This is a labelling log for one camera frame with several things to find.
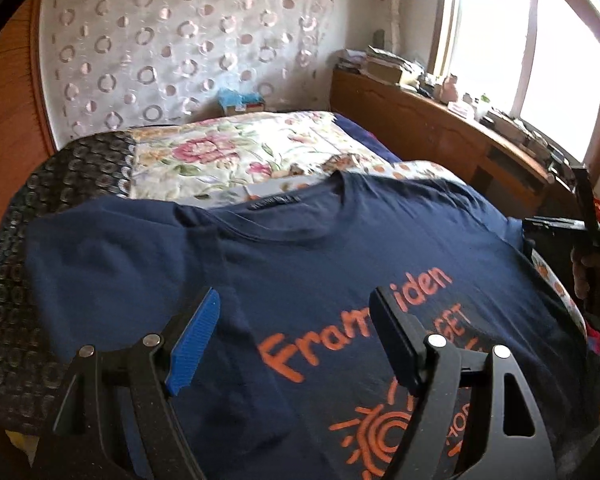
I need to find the blue tissue box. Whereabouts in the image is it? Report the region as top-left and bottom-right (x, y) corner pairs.
(216, 87), (266, 115)

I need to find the black circle-patterned cloth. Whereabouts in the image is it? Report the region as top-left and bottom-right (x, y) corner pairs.
(0, 130), (136, 433)

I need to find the sheer circle-patterned curtain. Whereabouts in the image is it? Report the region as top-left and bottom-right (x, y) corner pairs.
(39, 0), (341, 153)

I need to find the dark blue blanket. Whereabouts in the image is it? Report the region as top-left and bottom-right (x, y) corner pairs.
(334, 112), (403, 167)

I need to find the wooden cabinet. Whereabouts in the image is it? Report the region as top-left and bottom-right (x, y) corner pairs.
(330, 67), (581, 216)

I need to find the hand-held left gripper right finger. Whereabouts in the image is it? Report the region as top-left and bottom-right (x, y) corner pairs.
(369, 286), (552, 480)

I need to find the stack of books and papers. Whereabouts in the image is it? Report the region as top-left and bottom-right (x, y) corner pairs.
(334, 45), (426, 86)

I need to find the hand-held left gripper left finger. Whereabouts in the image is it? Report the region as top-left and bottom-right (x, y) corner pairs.
(32, 287), (222, 480)

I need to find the navy printed t-shirt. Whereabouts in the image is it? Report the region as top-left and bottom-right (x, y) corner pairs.
(25, 170), (600, 480)

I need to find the window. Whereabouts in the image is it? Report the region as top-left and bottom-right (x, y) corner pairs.
(427, 0), (600, 161)

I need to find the wooden wardrobe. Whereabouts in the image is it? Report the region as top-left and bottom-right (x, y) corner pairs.
(0, 0), (56, 261)

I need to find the row of small desk clutter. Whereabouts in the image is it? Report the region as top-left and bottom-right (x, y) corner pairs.
(462, 92), (568, 163)

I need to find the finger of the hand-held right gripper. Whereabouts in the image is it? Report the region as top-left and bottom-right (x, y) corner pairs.
(522, 216), (581, 261)

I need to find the floral quilt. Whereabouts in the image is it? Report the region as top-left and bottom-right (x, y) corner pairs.
(127, 110), (396, 211)

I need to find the pink figurine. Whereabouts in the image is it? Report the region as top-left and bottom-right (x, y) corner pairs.
(440, 74), (462, 102)

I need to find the orange fruit print bedsheet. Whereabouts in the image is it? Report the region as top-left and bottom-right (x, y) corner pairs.
(375, 159), (588, 328)

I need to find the person's right hand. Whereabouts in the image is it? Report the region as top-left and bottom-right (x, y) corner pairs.
(569, 250), (593, 306)

